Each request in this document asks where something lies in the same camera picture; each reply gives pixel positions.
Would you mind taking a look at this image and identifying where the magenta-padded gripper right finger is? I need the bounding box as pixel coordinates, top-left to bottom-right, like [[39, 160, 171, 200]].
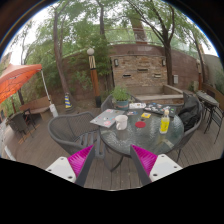
[[129, 143, 184, 187]]

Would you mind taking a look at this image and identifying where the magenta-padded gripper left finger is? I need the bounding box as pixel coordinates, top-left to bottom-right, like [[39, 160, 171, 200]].
[[45, 143, 97, 188]]

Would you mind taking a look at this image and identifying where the clear bottle with yellow label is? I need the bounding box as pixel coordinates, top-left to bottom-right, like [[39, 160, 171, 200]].
[[158, 109, 171, 135]]

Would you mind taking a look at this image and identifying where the flat round red coaster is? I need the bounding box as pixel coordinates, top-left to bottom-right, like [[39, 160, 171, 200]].
[[134, 120, 147, 129]]

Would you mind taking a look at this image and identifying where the black laptop with stickers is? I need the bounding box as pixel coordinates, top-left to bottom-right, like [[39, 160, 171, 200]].
[[143, 102, 177, 118]]

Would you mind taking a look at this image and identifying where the black backpack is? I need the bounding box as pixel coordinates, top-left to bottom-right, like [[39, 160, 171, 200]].
[[178, 94, 201, 133]]

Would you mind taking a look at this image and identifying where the dark patio chair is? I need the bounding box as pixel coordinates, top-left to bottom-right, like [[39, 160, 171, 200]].
[[6, 108, 37, 139]]

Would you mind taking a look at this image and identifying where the white mug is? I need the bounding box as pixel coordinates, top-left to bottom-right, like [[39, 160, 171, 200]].
[[114, 114, 129, 131]]

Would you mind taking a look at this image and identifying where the wooden bench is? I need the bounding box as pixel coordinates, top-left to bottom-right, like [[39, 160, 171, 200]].
[[19, 95, 52, 116]]

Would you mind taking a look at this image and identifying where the yellow blue striped cone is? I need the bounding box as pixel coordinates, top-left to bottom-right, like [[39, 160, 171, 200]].
[[63, 92, 74, 110]]

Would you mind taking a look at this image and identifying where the white printed card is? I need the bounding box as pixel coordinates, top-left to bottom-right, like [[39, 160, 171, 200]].
[[128, 102, 147, 110]]

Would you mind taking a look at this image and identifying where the silver laptop with stickers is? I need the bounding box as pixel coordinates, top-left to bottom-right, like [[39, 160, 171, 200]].
[[89, 108, 126, 129]]

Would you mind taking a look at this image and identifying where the dark metal chair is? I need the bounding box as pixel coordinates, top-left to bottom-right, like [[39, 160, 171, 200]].
[[206, 103, 224, 144]]

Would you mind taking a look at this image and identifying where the dark round side table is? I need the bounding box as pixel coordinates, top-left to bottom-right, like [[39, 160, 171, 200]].
[[195, 90, 220, 134]]

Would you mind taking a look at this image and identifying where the green plant in blue pot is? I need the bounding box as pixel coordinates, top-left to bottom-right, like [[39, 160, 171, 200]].
[[111, 85, 132, 111]]

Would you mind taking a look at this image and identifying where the orange patio umbrella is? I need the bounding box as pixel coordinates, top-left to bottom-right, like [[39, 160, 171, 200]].
[[0, 63, 59, 118]]

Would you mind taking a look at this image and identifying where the globe lamp post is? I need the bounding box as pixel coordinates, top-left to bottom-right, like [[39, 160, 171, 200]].
[[86, 47, 103, 108]]

